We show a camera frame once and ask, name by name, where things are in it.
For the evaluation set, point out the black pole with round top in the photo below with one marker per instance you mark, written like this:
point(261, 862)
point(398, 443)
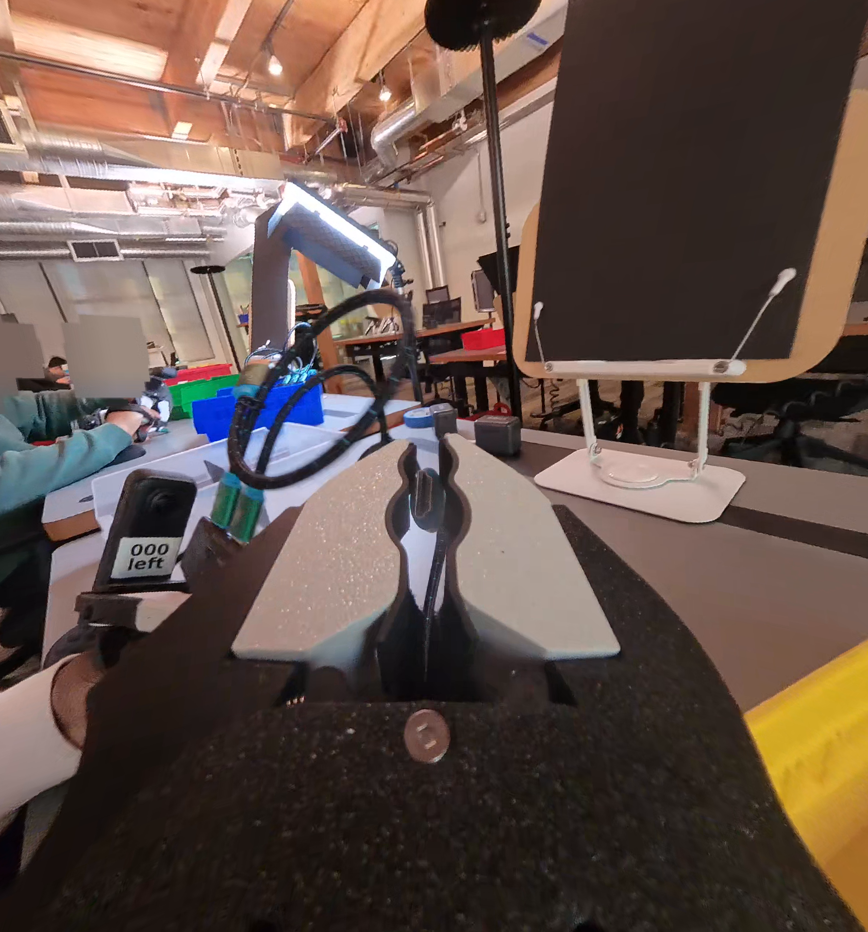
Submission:
point(494, 145)

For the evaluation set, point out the yellow plastic bin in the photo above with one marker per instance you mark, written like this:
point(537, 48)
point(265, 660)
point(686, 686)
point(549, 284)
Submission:
point(842, 764)

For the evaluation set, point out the black office chair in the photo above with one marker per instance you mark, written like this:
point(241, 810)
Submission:
point(805, 408)

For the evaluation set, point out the blue tape roll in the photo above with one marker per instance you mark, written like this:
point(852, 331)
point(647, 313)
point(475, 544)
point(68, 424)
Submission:
point(413, 419)

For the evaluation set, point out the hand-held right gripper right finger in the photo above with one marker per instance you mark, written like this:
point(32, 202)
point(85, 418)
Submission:
point(529, 568)

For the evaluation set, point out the person's left forearm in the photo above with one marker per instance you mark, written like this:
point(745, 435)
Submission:
point(11, 750)

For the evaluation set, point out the black monitor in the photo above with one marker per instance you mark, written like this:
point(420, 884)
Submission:
point(483, 291)

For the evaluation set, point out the black floor lamp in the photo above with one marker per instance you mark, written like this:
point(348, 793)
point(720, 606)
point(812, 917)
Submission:
point(208, 269)

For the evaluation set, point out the red plastic bin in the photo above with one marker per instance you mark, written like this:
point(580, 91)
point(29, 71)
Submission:
point(201, 371)
point(483, 340)

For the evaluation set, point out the light panel on stand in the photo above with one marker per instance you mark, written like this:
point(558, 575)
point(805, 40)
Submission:
point(332, 233)

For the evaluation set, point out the blue plastic bin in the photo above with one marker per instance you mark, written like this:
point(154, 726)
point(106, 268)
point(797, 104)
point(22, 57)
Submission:
point(295, 408)

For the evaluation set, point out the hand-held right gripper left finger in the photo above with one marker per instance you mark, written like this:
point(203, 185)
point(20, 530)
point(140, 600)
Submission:
point(325, 553)

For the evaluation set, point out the green plastic bin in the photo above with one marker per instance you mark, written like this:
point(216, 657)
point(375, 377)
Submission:
point(194, 397)

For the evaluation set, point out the silver air duct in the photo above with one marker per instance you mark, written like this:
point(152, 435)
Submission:
point(397, 124)

